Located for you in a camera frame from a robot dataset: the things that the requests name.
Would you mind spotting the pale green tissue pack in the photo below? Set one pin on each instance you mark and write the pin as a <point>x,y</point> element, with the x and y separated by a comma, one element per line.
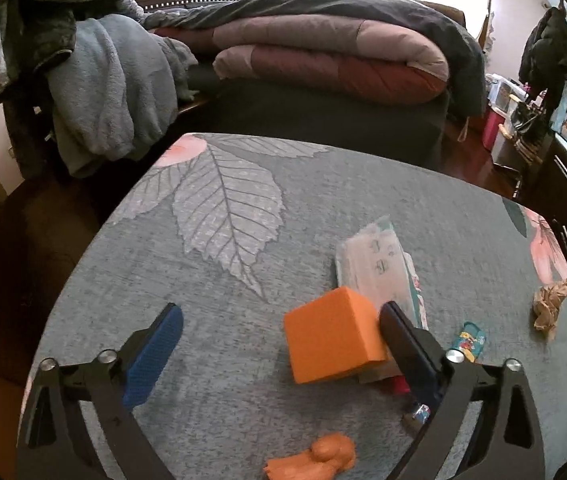
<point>376,265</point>

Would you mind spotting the small foil wrapper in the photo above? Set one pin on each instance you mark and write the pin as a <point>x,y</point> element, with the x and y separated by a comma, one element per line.
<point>418,414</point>

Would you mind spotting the light blue fleece robe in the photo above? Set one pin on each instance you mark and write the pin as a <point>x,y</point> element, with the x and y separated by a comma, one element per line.
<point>108,90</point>

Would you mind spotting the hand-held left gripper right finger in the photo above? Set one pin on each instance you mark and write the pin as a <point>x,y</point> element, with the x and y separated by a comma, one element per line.
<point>413,360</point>

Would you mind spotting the grey fleece blanket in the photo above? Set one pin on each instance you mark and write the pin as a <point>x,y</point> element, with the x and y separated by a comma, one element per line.
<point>23,15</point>

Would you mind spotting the red container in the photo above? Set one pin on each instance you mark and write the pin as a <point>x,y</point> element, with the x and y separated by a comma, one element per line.
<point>492,130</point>

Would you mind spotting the crumpled brown paper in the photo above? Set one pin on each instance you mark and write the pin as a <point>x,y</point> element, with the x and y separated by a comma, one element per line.
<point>552,307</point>

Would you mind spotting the folded pink quilt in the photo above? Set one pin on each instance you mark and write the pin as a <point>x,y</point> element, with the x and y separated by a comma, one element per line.
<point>323,60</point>

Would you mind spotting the floral green tablecloth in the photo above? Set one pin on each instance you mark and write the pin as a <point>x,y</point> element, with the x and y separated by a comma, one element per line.
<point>243,260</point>

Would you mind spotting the small red scrap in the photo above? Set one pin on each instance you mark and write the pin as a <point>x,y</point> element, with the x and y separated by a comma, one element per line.
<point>400,386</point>

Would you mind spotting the clear storage boxes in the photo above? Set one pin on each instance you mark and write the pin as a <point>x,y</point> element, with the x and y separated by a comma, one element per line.
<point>503,92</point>

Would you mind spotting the small colourful cartoon wrapper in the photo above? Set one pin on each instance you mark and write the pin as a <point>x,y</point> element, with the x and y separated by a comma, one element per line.
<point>468,344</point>

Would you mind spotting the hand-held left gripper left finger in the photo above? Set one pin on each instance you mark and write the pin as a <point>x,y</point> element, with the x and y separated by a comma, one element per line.
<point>156,355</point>

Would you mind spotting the black jacket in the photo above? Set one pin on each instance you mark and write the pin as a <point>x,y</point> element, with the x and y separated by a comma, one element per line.
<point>543,50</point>

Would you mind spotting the orange box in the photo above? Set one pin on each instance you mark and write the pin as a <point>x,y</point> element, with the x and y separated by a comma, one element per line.
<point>333,340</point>

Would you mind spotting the orange clay lump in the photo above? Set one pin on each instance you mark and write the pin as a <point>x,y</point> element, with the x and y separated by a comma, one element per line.
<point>321,460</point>

